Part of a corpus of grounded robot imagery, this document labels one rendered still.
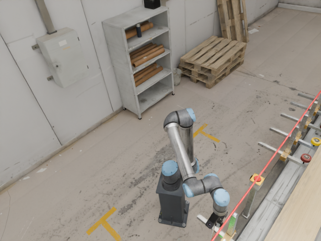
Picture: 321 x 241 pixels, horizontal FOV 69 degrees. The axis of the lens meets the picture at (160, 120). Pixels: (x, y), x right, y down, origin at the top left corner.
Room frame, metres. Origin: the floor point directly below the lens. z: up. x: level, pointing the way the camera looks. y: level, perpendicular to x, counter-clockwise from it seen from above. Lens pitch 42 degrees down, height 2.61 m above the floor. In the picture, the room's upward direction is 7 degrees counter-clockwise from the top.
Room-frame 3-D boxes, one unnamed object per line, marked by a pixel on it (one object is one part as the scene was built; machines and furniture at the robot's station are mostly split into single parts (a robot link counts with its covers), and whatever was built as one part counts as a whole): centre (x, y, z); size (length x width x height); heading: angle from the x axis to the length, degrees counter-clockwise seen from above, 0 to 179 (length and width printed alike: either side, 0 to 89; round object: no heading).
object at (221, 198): (0.71, -0.30, 1.28); 0.10 x 0.09 x 0.12; 9
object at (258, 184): (0.86, -0.60, 1.18); 0.07 x 0.07 x 0.08; 42
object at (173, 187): (1.31, -0.03, 0.65); 0.19 x 0.19 x 0.10
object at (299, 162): (1.35, -1.09, 0.80); 0.44 x 0.03 x 0.04; 42
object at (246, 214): (0.86, -0.60, 0.93); 0.05 x 0.05 x 0.45; 42
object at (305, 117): (1.52, -1.33, 0.87); 0.04 x 0.04 x 0.48; 42
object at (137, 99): (3.46, 0.16, 0.78); 0.90 x 0.45 x 1.55; 132
